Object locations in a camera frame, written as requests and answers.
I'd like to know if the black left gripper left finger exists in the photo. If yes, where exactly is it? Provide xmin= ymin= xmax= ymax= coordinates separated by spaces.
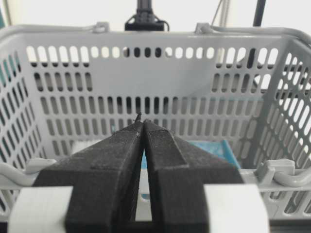
xmin=34 ymin=121 xmax=143 ymax=233

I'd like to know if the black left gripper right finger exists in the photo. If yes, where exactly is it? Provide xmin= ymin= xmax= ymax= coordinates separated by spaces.
xmin=143 ymin=120 xmax=244 ymax=233

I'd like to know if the grey plastic shopping basket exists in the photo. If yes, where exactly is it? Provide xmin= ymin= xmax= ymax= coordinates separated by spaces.
xmin=0 ymin=22 xmax=311 ymax=223

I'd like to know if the black pole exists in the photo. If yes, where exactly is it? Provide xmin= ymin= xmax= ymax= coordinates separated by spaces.
xmin=247 ymin=0 xmax=266 ymax=68

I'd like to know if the grey far basket handle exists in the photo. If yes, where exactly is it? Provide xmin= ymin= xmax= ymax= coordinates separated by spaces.
xmin=0 ymin=22 xmax=311 ymax=44

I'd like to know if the black camera stand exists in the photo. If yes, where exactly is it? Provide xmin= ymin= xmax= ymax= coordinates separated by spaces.
xmin=124 ymin=0 xmax=170 ymax=32

